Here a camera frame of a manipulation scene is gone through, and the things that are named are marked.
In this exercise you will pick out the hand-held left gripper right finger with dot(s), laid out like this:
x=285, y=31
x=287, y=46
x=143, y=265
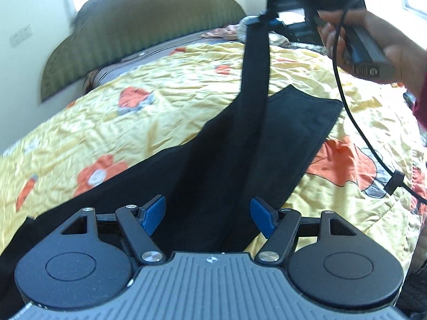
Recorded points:
x=263, y=216

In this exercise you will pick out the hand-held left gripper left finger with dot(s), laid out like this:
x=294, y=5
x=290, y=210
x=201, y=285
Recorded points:
x=155, y=215

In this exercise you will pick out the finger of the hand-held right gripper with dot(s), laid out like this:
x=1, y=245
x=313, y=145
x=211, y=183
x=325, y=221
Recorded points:
x=275, y=24

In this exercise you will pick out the black pants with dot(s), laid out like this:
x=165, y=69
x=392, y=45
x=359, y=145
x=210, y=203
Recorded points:
x=216, y=160

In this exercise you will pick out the person's right hand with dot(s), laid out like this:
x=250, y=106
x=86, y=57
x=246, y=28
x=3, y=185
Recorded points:
x=397, y=40

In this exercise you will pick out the black white striped cloth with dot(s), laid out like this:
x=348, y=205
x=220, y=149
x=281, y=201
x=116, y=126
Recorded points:
x=308, y=48

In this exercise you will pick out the pink cloth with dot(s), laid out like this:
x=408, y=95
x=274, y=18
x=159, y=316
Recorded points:
x=220, y=32

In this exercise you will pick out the yellow carrot print blanket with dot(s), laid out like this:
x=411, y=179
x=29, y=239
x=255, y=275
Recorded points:
x=100, y=123

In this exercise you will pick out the green padded headboard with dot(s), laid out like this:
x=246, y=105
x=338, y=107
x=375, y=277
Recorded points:
x=133, y=16

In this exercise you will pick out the grey brown striped pillow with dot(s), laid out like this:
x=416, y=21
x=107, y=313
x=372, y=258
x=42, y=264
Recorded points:
x=113, y=70

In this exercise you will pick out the white wall socket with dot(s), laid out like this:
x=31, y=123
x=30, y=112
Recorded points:
x=21, y=35

